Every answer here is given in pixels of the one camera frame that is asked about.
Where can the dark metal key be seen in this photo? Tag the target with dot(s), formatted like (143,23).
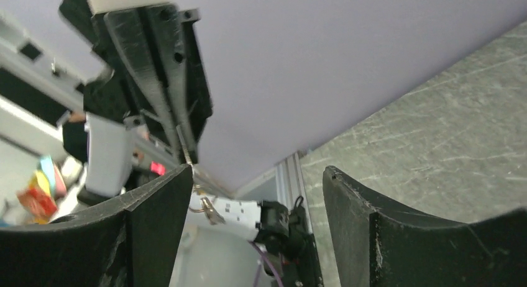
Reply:
(184,147)

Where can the light metal key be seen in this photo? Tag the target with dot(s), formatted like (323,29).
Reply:
(201,203)

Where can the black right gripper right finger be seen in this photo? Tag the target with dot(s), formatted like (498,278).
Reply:
(381,242)

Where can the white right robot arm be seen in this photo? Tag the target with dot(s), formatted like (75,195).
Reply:
(132,239)

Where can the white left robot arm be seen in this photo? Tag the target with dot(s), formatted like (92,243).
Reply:
(110,163)

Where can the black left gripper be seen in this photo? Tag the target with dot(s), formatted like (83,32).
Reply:
(103,71)

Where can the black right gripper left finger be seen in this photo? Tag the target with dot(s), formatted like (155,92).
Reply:
(129,240)

